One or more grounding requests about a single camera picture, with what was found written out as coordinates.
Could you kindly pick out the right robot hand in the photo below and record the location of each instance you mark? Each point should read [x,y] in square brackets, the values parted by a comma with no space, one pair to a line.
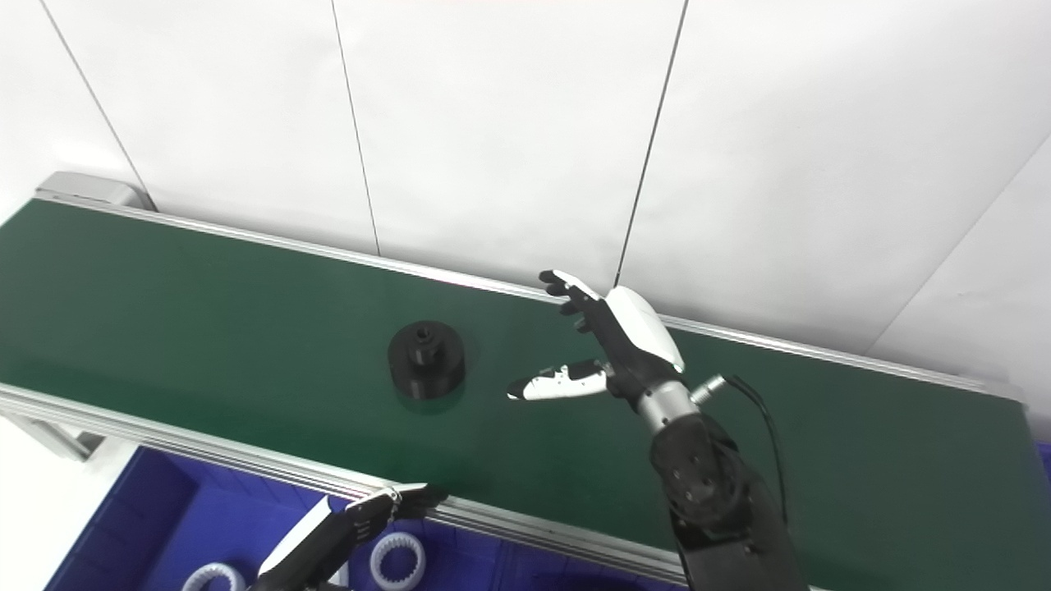
[632,345]

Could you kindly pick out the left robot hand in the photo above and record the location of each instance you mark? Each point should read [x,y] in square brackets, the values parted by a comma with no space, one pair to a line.
[328,533]

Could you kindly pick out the green conveyor belt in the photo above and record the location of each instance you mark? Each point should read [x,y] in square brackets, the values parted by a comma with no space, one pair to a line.
[246,461]
[205,328]

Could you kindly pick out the blue bin with white gears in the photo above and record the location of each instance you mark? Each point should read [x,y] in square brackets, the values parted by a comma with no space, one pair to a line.
[148,525]

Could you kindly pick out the black round flanged part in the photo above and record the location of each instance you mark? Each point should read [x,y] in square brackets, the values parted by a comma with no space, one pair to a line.
[426,361]

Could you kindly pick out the aluminium conveyor support leg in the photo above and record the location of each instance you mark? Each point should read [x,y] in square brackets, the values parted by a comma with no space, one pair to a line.
[49,435]

